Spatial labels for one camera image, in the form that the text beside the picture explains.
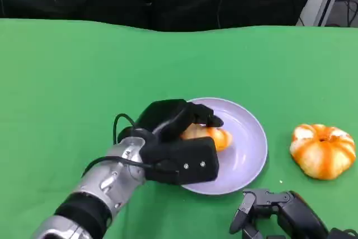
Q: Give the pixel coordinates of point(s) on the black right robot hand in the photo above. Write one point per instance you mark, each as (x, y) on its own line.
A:
(293, 216)

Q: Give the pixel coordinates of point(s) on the orange white toy bread roll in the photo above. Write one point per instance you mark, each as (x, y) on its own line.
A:
(321, 152)
(221, 138)

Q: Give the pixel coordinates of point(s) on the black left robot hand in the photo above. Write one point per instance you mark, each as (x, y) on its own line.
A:
(162, 116)

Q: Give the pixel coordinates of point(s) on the green table cloth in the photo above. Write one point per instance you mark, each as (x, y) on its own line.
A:
(84, 68)

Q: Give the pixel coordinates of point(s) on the lilac plate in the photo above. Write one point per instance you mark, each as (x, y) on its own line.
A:
(243, 144)

